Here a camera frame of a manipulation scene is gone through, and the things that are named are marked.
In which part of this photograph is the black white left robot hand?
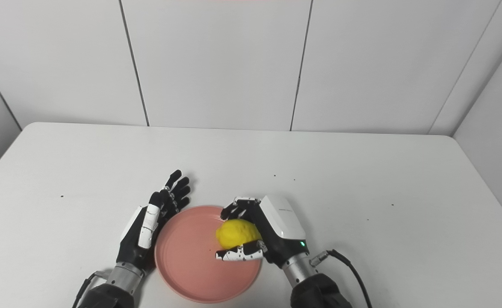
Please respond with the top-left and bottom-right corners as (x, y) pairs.
(115, 169), (192, 273)

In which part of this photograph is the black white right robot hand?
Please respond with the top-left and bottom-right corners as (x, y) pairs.
(215, 195), (312, 269)

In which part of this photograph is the yellow lemon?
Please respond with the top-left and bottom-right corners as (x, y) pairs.
(215, 219), (263, 250)

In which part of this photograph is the pink round plate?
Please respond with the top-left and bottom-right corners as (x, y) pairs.
(154, 205), (263, 304)

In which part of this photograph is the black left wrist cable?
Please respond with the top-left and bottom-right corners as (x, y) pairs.
(72, 270), (111, 308)

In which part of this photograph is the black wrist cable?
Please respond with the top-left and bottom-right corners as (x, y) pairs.
(72, 270), (111, 308)
(310, 249), (374, 308)

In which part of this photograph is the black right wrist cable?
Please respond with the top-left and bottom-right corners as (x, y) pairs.
(310, 249), (374, 308)

